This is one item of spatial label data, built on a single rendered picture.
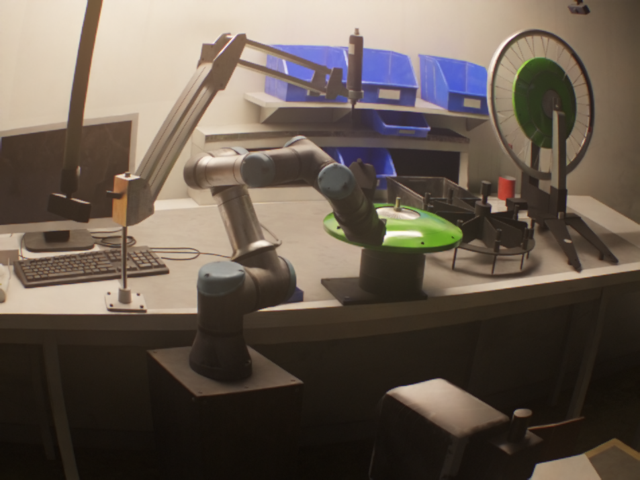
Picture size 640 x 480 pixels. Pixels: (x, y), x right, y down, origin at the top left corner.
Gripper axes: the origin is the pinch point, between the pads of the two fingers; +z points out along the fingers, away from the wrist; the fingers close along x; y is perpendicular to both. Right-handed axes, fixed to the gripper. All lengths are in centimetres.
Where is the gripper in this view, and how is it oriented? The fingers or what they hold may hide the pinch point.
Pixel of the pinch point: (377, 233)
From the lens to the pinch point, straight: 221.8
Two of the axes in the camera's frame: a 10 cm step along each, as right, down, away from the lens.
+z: 2.6, 3.5, 9.0
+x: 9.3, 1.7, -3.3
